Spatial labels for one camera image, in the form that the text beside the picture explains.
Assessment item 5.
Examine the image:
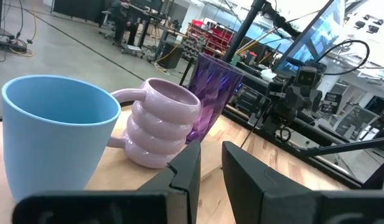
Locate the person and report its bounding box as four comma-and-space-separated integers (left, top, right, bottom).
108, 0, 139, 47

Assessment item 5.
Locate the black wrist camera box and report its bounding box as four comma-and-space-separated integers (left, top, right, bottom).
296, 65, 319, 88

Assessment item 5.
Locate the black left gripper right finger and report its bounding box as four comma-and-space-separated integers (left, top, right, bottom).
222, 141, 319, 224

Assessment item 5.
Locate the black mesh office chair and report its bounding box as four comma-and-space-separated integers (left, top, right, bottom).
332, 105, 380, 141

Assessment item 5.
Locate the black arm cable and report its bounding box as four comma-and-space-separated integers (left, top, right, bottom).
316, 39, 371, 77

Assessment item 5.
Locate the lilac ribbed ceramic mug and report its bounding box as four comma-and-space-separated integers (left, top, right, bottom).
106, 77, 202, 170

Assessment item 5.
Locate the rack with red bins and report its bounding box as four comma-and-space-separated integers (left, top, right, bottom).
181, 19, 235, 62

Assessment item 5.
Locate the grey office chair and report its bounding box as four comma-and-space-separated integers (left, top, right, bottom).
98, 10, 118, 40

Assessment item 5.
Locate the light blue cup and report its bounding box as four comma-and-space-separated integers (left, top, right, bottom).
1, 74, 122, 202

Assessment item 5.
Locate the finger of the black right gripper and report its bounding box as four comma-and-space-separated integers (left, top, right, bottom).
263, 106, 282, 134
280, 107, 298, 135

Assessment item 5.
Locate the black metal shelf leg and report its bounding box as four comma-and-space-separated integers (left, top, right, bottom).
240, 83, 273, 147

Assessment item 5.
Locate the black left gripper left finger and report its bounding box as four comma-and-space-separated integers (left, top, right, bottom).
138, 141, 202, 224

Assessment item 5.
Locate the black metal pole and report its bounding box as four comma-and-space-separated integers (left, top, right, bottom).
223, 0, 268, 63

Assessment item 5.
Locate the white crumpled paper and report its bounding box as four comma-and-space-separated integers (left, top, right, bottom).
260, 68, 278, 83

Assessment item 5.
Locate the purple faceted plastic tumbler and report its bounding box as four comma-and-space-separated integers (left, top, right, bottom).
185, 52, 246, 145

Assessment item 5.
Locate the black metal beam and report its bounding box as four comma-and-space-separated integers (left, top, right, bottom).
299, 136, 384, 157

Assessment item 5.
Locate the black computer monitor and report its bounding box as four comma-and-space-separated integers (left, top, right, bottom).
272, 0, 348, 75

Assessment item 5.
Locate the black metal table frame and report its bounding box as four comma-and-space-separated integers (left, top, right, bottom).
179, 57, 384, 190

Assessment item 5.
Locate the wooden cutting board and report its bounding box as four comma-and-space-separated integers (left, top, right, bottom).
0, 104, 225, 224

